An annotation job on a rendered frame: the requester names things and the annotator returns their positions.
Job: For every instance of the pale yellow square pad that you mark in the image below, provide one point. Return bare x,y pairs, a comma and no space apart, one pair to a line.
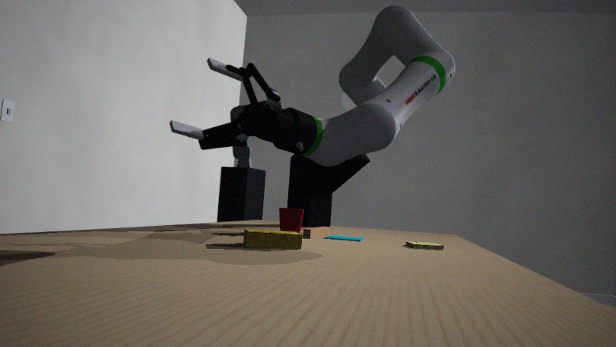
422,245

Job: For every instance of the red cup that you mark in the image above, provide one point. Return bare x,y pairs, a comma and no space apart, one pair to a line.
291,219

